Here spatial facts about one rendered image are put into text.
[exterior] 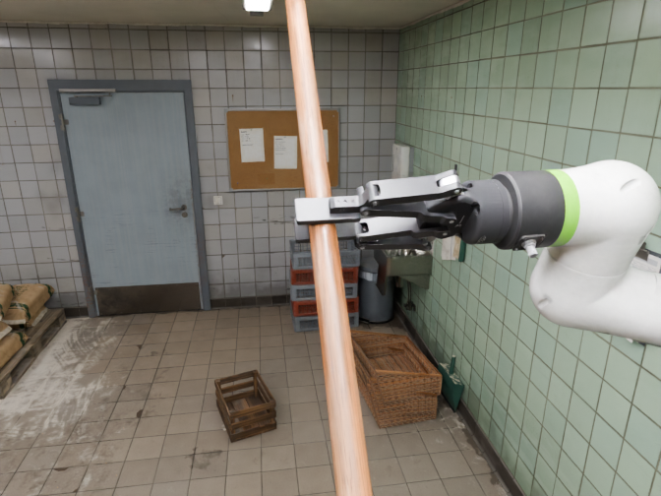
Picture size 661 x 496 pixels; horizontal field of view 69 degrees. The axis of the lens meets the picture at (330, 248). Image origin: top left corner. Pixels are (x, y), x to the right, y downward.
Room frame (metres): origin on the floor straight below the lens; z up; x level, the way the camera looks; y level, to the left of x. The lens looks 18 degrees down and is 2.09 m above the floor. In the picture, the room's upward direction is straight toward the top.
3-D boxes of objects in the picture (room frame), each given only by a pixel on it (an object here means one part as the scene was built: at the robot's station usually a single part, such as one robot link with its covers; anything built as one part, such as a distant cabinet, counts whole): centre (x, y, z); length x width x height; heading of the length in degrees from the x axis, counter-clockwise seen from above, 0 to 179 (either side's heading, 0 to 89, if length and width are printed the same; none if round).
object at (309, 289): (4.10, 0.08, 0.38); 0.60 x 0.40 x 0.16; 96
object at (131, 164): (4.24, 1.76, 1.08); 1.14 x 0.09 x 2.16; 98
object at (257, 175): (4.46, 0.42, 1.55); 1.04 x 0.03 x 0.74; 98
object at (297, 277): (4.10, 0.07, 0.53); 0.60 x 0.40 x 0.16; 95
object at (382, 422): (2.88, -0.41, 0.14); 0.56 x 0.49 x 0.28; 14
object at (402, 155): (4.17, -0.62, 1.44); 0.28 x 0.11 x 0.38; 8
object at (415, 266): (3.66, -0.57, 0.71); 0.47 x 0.36 x 0.91; 8
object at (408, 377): (2.86, -0.42, 0.32); 0.56 x 0.49 x 0.28; 16
